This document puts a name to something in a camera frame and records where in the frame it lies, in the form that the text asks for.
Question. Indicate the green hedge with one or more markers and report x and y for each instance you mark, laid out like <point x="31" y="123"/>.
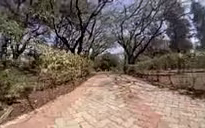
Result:
<point x="170" y="61"/>

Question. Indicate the row of trees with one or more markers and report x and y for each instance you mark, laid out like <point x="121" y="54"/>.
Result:
<point x="80" y="30"/>

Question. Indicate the wooden plank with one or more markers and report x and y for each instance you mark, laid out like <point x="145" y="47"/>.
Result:
<point x="4" y="115"/>

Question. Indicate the yellow-green bush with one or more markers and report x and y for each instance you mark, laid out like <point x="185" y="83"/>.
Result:
<point x="58" y="65"/>

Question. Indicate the red brick path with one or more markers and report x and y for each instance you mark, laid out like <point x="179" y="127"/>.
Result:
<point x="116" y="106"/>

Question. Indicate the low grey wall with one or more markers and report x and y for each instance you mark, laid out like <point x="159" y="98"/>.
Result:
<point x="186" y="81"/>

